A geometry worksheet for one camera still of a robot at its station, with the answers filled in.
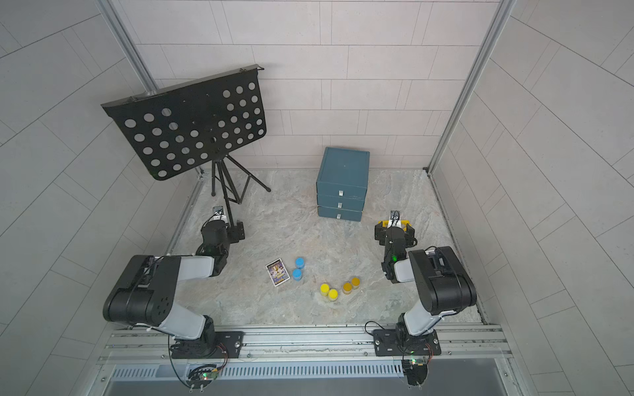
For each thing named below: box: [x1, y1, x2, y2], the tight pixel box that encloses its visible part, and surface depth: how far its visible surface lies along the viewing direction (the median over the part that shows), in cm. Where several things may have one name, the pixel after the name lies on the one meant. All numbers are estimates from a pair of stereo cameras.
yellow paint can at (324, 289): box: [319, 282, 332, 297], surface depth 82 cm
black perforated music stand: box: [100, 63, 271, 227], surface depth 74 cm
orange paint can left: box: [341, 280, 353, 295], surface depth 82 cm
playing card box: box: [264, 257, 291, 288], surface depth 86 cm
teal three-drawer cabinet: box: [316, 146, 370, 222], surface depth 92 cm
